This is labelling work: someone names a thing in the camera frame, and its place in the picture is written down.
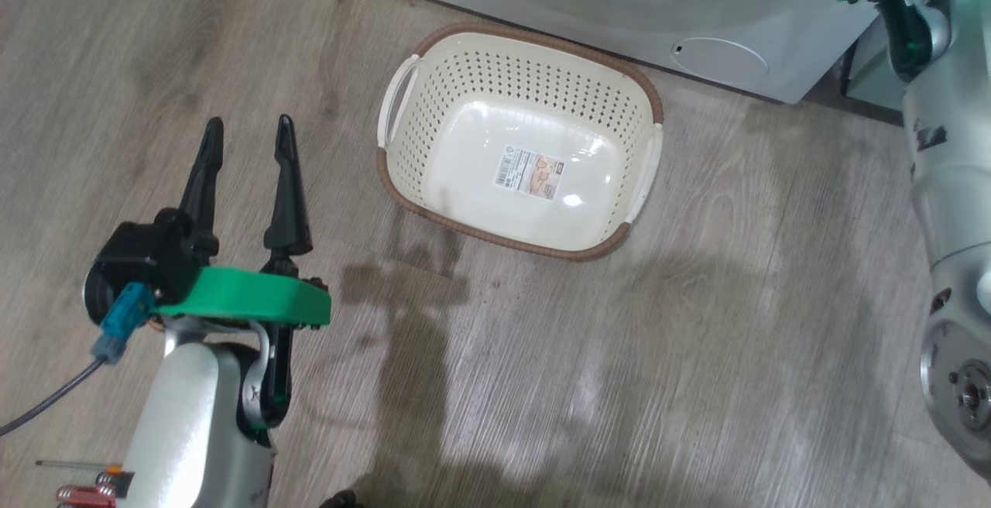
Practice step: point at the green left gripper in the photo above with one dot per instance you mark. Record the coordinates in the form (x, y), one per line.
(255, 297)

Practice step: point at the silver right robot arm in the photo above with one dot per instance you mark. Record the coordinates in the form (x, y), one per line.
(956, 183)

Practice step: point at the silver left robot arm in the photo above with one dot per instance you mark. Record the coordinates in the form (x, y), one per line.
(186, 430)

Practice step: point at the white front-load washing machine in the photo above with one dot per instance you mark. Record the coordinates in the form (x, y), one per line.
(619, 20)

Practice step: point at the pale green cabinet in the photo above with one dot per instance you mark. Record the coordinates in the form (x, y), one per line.
(875, 78)

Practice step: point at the round white filter cover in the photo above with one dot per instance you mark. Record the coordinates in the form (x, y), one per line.
(720, 64)

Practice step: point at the cream basket with brown rim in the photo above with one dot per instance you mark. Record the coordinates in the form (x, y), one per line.
(480, 90)

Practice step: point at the basket product label sticker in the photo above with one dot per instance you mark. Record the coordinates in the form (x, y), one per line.
(529, 172)

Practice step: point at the red metal tool bits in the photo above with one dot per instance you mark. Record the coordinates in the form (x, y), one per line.
(85, 495)

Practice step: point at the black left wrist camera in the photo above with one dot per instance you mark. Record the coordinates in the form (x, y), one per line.
(147, 256)

